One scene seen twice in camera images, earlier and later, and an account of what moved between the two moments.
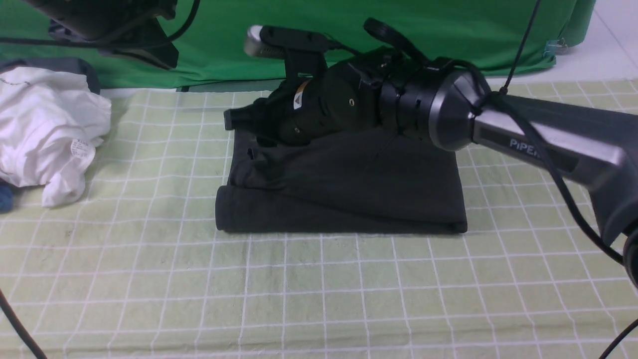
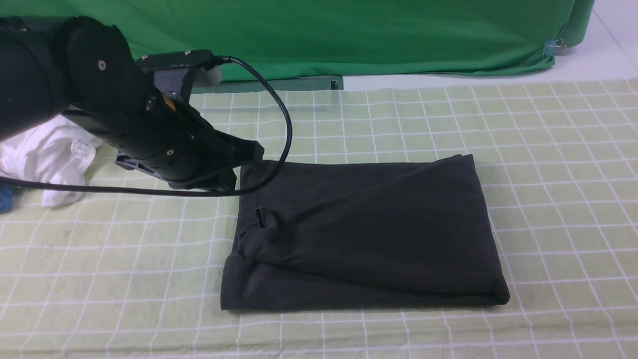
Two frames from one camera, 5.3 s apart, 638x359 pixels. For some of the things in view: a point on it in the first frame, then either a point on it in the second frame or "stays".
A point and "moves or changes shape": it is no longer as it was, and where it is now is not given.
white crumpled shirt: [52, 123] stays
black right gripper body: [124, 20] to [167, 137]
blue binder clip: [555, 47] stays
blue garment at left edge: [6, 199] stays
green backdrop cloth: [492, 37] stays
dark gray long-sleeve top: [388, 183] moves or changes shape
